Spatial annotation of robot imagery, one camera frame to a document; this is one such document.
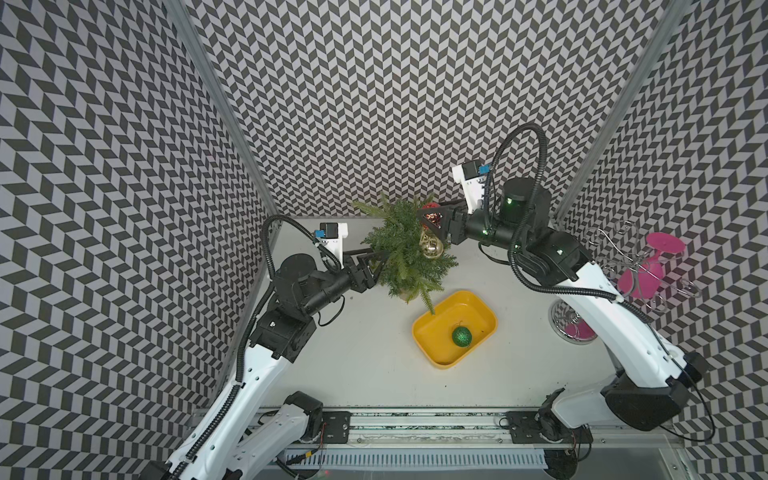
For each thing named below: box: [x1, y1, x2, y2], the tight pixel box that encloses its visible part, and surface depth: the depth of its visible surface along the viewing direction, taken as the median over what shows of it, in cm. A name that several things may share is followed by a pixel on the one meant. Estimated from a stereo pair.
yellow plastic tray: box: [412, 290, 498, 369], surface depth 90 cm
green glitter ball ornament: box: [452, 320, 473, 348], surface depth 86 cm
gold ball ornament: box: [419, 231, 444, 259], surface depth 71 cm
